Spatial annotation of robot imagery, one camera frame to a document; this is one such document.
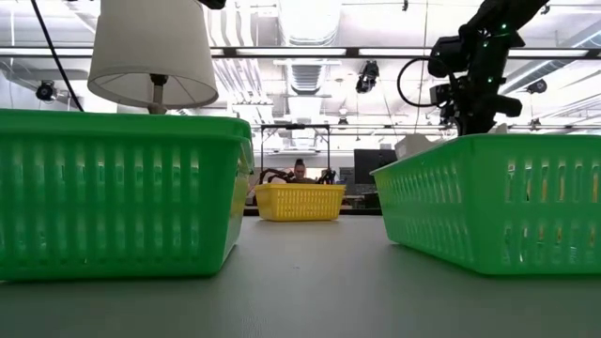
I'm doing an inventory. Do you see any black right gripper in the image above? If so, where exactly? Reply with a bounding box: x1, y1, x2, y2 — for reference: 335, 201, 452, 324
429, 74, 523, 137

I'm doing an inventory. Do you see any yellow slotted plastic basket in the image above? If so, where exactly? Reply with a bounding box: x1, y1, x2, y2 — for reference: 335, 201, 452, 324
254, 182, 347, 223

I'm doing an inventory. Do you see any large green slotted plastic basket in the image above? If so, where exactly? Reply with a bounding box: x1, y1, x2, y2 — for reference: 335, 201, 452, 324
0, 108, 254, 282
370, 133, 601, 276

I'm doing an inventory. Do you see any black monitor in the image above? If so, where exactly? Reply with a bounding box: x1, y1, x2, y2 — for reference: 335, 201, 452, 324
353, 148, 398, 185

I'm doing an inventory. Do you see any person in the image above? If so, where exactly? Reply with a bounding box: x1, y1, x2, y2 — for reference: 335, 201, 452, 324
288, 158, 318, 185

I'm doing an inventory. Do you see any grey lamp stem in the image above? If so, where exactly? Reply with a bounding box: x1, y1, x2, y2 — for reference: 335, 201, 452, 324
146, 73, 169, 116

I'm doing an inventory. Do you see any white fabric lampshade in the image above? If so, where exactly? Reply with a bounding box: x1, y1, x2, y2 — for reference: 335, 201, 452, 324
87, 0, 220, 110

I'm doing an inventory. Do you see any black ceiling-mounted camera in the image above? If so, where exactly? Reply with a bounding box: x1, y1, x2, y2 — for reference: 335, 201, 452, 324
525, 78, 548, 96
35, 80, 58, 102

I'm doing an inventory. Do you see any black right arm cable loop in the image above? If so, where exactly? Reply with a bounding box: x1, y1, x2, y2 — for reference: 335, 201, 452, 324
396, 56, 445, 109

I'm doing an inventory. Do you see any black hanging overhead camera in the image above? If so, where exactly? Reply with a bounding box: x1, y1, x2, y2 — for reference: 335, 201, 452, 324
355, 59, 380, 94

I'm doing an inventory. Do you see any black background gantry frame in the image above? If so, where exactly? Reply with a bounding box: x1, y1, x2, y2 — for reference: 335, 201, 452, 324
260, 123, 331, 184

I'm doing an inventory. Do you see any black horizontal frame bar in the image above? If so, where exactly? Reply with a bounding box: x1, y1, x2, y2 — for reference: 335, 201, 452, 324
0, 46, 601, 60

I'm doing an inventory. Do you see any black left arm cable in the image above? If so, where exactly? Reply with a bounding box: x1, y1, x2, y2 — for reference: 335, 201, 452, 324
29, 0, 86, 113

